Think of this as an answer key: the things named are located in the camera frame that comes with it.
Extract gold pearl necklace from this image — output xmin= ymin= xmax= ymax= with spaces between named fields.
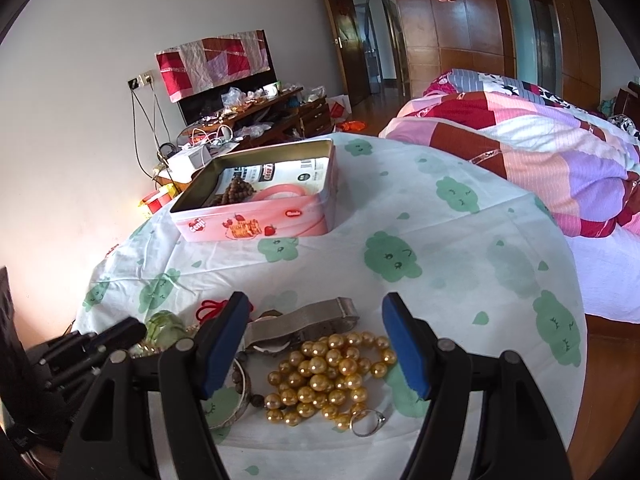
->
xmin=263 ymin=331 xmax=398 ymax=432

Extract pink tin box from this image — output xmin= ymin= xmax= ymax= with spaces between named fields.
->
xmin=169 ymin=139 xmax=335 ymax=243

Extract silver ring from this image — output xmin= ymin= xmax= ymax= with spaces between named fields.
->
xmin=350 ymin=408 xmax=387 ymax=437

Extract black television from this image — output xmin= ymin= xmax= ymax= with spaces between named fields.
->
xmin=177 ymin=67 xmax=278 ymax=127

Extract red patchwork cover cloth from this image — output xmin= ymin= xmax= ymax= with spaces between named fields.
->
xmin=155 ymin=30 xmax=273 ymax=104

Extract brown wooden wardrobe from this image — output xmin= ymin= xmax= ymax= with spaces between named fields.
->
xmin=385 ymin=0 xmax=601 ymax=111

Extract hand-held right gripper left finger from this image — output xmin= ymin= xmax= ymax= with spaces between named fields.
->
xmin=57 ymin=291 xmax=250 ymax=480

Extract pale bead bracelet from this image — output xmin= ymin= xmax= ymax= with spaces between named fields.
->
xmin=131 ymin=337 xmax=161 ymax=359

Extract dark bead bracelet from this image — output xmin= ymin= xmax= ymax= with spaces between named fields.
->
xmin=231 ymin=352 xmax=267 ymax=409

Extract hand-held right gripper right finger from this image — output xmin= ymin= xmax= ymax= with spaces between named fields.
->
xmin=381 ymin=291 xmax=571 ymax=480

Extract wooden bed headboard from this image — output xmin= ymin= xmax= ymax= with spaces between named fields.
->
xmin=615 ymin=82 xmax=640 ymax=122

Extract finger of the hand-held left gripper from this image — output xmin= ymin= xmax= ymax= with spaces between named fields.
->
xmin=65 ymin=317 xmax=147 ymax=356
xmin=45 ymin=357 xmax=108 ymax=393

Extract white green-print tablecloth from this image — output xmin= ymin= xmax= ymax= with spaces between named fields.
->
xmin=75 ymin=132 xmax=588 ymax=480

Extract white electronic box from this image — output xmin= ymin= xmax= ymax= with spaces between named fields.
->
xmin=167 ymin=146 xmax=213 ymax=172

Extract red yellow paper bag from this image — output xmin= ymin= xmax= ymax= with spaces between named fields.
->
xmin=138 ymin=187 xmax=176 ymax=218

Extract metal wrist watch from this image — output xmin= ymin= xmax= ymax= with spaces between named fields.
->
xmin=243 ymin=297 xmax=360 ymax=357

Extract wooden television cabinet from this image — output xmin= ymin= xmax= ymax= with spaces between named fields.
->
xmin=150 ymin=87 xmax=333 ymax=196

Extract wooden door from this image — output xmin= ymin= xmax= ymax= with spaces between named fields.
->
xmin=320 ymin=0 xmax=362 ymax=107

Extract brown wooden bead bracelet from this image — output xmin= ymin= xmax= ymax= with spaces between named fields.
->
xmin=209 ymin=178 xmax=258 ymax=207

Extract silver bangle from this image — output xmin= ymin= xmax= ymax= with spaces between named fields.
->
xmin=206 ymin=360 xmax=251 ymax=430

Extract white bed sheet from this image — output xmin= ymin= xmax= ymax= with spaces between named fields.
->
xmin=565 ymin=220 xmax=640 ymax=324

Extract patchwork quilt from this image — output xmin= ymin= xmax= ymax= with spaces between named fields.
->
xmin=378 ymin=69 xmax=640 ymax=238

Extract printed paper leaflet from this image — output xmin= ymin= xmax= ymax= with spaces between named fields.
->
xmin=217 ymin=156 xmax=331 ymax=206

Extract black hanging cables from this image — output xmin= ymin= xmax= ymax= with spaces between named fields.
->
xmin=130 ymin=87 xmax=172 ymax=181

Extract green jade ornament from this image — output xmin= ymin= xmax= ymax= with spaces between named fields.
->
xmin=145 ymin=310 xmax=189 ymax=351

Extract red knotted cord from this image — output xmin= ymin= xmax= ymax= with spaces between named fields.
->
xmin=195 ymin=300 xmax=232 ymax=324

